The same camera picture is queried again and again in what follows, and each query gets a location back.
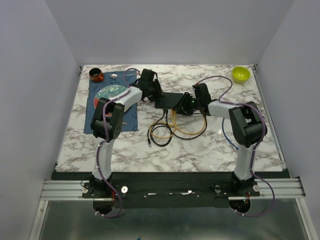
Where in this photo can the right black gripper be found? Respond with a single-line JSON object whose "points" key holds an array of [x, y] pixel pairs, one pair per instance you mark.
{"points": [[181, 106]]}

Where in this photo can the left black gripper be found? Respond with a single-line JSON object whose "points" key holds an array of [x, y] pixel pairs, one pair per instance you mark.
{"points": [[159, 91]]}

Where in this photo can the black network switch box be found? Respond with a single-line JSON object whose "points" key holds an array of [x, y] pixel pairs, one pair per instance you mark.
{"points": [[168, 100]]}

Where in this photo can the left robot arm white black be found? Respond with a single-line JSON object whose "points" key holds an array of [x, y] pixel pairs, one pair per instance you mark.
{"points": [[108, 118]]}

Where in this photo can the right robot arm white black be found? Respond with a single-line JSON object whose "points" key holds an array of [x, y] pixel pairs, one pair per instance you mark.
{"points": [[248, 127]]}

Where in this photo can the blue cloth placemat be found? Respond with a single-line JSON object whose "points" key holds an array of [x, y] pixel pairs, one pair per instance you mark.
{"points": [[130, 120]]}

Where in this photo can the metal spoon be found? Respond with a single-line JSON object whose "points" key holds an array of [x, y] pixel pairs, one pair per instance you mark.
{"points": [[116, 76]]}

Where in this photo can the teal red patterned plate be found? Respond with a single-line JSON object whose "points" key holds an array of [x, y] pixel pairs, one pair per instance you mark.
{"points": [[108, 92]]}

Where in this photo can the red black cup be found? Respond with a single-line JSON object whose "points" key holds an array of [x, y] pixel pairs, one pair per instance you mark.
{"points": [[96, 75]]}

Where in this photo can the green bowl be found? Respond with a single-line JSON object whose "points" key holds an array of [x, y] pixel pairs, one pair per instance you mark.
{"points": [[240, 74]]}

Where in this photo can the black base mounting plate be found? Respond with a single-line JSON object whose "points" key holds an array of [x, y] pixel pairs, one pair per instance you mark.
{"points": [[146, 190]]}

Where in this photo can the aluminium rail frame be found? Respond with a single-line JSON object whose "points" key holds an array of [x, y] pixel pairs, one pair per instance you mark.
{"points": [[71, 190]]}

